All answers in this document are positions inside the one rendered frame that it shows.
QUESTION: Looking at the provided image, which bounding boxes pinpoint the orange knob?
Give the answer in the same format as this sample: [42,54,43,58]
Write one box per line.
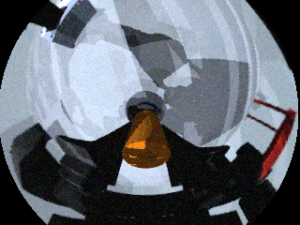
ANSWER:
[121,110,172,169]

